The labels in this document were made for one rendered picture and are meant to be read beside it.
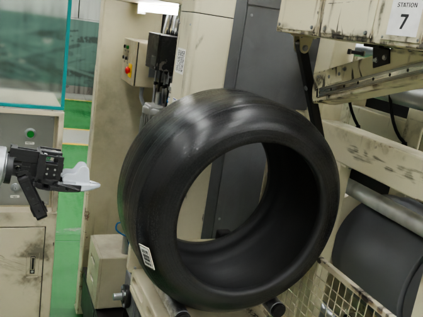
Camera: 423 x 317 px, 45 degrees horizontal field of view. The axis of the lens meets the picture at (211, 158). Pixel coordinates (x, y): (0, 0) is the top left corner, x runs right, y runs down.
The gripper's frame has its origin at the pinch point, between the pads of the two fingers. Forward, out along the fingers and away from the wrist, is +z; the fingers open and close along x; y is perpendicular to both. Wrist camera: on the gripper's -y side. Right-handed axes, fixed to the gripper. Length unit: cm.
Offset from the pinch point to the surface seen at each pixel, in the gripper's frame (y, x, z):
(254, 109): 27.1, -9.4, 31.0
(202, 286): -17.7, -12.5, 28.4
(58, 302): -119, 148, 29
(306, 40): 48, 19, 57
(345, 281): -14, -13, 72
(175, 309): -27.1, -7.6, 25.3
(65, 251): -117, 212, 39
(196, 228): -18, 27, 42
